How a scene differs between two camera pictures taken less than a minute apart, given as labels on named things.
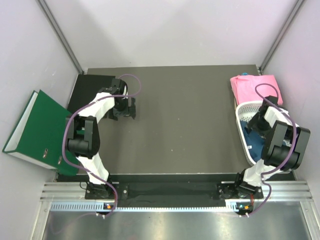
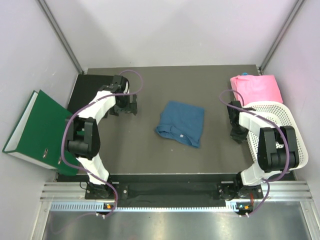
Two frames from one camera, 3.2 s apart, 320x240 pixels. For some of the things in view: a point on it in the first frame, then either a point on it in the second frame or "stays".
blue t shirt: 254,141 -> 183,122
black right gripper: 253,124 -> 239,138
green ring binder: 38,135 stays
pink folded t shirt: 244,87 stays
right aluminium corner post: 281,34 stays
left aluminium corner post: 54,24 stays
